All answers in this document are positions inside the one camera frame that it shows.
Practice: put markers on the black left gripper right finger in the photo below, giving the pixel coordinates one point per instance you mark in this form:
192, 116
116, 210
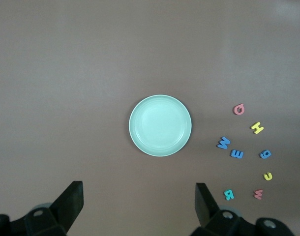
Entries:
204, 204

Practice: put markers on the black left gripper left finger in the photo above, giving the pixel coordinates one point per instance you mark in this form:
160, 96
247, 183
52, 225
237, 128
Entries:
71, 201

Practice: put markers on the teal foam letter R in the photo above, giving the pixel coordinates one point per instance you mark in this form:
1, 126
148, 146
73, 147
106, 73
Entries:
231, 195

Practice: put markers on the pink foam letter w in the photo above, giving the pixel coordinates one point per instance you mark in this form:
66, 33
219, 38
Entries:
258, 196

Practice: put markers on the blue foam small m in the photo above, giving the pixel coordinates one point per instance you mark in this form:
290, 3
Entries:
236, 154

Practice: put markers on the blue foam capital M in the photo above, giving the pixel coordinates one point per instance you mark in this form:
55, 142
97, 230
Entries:
223, 145

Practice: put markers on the yellow foam letter n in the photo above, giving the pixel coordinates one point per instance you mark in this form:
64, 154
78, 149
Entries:
270, 176

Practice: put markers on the blue foam letter g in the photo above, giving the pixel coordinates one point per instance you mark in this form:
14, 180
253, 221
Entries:
260, 155

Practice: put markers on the yellow foam letter H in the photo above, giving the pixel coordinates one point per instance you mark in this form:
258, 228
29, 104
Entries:
257, 127

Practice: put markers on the pink foam letter Q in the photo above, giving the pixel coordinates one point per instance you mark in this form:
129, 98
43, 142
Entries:
235, 111

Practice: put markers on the light green plate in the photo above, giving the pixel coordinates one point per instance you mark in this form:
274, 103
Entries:
159, 125

